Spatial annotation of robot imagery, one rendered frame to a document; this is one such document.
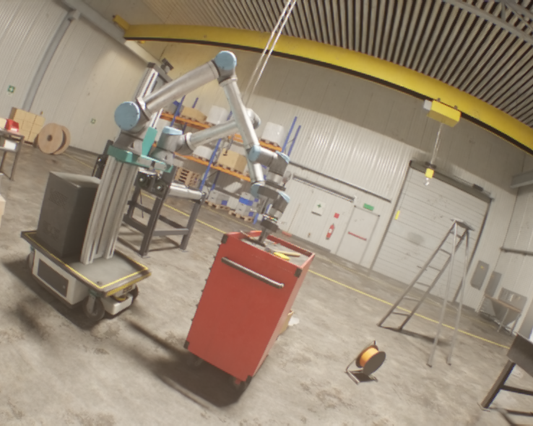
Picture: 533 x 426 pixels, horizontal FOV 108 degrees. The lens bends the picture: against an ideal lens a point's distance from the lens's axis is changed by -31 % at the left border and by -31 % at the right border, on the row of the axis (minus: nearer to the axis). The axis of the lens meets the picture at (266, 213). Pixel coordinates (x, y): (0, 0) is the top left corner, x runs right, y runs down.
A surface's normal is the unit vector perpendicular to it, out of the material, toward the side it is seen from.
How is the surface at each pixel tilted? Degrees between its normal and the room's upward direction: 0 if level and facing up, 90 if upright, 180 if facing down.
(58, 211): 90
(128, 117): 94
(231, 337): 90
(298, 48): 90
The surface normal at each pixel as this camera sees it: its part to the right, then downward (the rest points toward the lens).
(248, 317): -0.25, -0.04
